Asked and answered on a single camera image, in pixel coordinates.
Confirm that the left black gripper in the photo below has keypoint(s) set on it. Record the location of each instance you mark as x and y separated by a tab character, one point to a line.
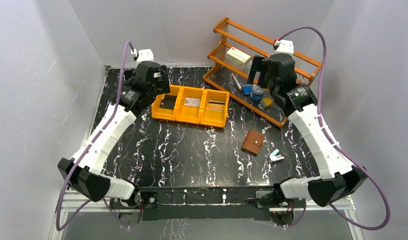
158	86

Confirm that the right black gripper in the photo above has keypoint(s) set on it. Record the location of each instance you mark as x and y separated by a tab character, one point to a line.
258	66

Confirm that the brown leather card holder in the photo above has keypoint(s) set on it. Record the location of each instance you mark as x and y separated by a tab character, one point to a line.
253	142

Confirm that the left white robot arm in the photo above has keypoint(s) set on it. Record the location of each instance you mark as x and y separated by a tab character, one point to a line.
83	171

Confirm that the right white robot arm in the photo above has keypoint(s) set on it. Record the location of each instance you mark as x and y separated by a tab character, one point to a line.
338	176

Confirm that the black card in bin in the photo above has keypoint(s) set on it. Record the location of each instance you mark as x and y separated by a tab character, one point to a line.
168	102

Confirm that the silver card in bin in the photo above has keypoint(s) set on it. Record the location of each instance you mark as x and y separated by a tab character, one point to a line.
192	102

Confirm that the white cardboard box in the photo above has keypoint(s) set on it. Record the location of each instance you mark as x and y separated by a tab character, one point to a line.
237	56

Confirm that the red white pen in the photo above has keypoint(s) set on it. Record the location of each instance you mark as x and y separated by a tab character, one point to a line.
236	81

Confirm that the orange wooden shelf rack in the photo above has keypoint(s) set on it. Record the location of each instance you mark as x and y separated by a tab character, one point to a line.
252	43

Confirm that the blue round tin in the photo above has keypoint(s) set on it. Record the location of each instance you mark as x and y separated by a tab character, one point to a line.
257	93

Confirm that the yellow grey sharpener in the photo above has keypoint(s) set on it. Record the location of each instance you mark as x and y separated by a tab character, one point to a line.
265	103

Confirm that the orange three-compartment bin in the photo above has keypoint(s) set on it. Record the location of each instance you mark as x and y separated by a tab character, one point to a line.
199	116

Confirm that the white blue clip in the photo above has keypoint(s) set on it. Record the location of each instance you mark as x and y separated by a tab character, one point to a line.
275	157

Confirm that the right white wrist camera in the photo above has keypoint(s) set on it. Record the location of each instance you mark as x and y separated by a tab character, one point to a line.
283	47

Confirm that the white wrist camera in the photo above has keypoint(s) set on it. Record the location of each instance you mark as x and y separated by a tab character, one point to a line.
283	47
142	55

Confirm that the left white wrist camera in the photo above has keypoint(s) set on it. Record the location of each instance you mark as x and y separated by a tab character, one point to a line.
142	55

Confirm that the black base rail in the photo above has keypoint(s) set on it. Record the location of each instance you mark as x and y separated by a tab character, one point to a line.
236	202

